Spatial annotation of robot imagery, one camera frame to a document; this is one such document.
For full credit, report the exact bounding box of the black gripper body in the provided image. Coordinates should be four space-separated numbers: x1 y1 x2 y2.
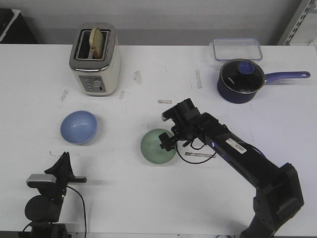
44 166 87 198
165 98 201 144

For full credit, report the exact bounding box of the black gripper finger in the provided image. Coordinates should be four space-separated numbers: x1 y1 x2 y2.
52 152 68 171
66 152 73 177
158 132 173 144
160 137 177 151

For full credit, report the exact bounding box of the green bowl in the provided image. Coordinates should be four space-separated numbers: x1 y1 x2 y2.
141 128 176 164

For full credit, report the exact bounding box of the blue bowl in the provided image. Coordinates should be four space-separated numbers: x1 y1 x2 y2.
60 111 98 145

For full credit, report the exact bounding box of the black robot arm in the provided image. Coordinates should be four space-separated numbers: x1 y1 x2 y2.
159 99 304 238
21 152 87 238

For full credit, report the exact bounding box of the dark blue saucepan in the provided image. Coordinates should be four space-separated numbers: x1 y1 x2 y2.
217 71 311 104

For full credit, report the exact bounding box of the glass pot lid blue knob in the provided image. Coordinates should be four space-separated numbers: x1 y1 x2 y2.
220 59 265 94

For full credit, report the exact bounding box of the clear plastic food container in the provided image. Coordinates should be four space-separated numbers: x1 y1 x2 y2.
210 38 263 61

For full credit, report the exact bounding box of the cream and silver toaster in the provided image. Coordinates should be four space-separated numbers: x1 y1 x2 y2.
69 22 121 96

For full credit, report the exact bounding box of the slice of toast bread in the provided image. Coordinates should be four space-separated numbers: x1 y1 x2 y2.
89 28 105 59

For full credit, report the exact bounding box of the black box in background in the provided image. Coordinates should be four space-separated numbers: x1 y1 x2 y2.
0 8 38 44

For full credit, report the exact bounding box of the white metal shelf upright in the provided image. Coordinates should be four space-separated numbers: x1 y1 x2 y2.
277 0 317 47

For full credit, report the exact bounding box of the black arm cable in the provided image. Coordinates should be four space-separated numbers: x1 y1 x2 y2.
174 137 217 165
66 185 87 236

